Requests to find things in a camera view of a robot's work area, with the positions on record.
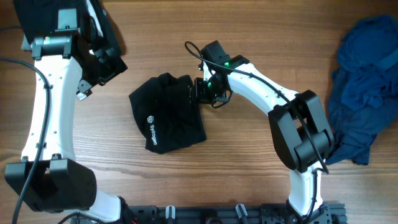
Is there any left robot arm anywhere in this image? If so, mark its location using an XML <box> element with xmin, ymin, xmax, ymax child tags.
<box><xmin>5</xmin><ymin>1</ymin><xmax>134</xmax><ymax>223</ymax></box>

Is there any folded black garment stack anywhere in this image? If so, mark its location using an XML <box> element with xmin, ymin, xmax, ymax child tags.
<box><xmin>12</xmin><ymin>0</ymin><xmax>125</xmax><ymax>63</ymax></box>

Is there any folded grey garment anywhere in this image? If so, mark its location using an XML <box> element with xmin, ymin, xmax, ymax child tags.
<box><xmin>21</xmin><ymin>36</ymin><xmax>32</xmax><ymax>51</ymax></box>

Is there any black mounting rail base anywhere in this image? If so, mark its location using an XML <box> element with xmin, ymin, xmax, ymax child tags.
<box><xmin>70</xmin><ymin>202</ymin><xmax>348</xmax><ymax>224</ymax></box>

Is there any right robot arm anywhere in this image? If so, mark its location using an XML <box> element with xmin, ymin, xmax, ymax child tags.
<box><xmin>184</xmin><ymin>40</ymin><xmax>334</xmax><ymax>223</ymax></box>

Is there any blue garment pile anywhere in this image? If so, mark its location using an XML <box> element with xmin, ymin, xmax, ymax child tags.
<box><xmin>326</xmin><ymin>15</ymin><xmax>397</xmax><ymax>166</ymax></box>

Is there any black t-shirt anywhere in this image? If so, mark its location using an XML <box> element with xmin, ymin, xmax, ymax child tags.
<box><xmin>129</xmin><ymin>73</ymin><xmax>206</xmax><ymax>154</ymax></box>

